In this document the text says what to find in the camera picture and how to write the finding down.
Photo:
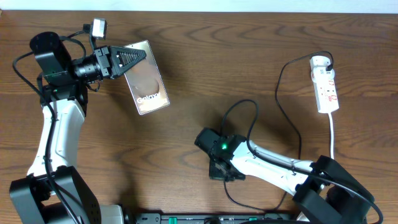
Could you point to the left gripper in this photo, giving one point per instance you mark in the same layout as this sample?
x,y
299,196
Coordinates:
x,y
104,62

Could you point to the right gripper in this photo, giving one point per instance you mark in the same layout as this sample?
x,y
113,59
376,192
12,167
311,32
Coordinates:
x,y
214,175

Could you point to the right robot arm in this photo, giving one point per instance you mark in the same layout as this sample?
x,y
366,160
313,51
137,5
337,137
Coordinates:
x,y
323,190

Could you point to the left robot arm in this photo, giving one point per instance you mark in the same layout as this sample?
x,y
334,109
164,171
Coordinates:
x,y
53,191

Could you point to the white USB charger plug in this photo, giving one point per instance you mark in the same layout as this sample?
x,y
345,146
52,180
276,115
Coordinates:
x,y
319,61

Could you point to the white power strip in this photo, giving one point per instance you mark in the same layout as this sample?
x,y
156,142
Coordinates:
x,y
325,90

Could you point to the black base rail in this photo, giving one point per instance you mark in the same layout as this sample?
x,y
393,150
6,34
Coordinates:
x,y
156,218

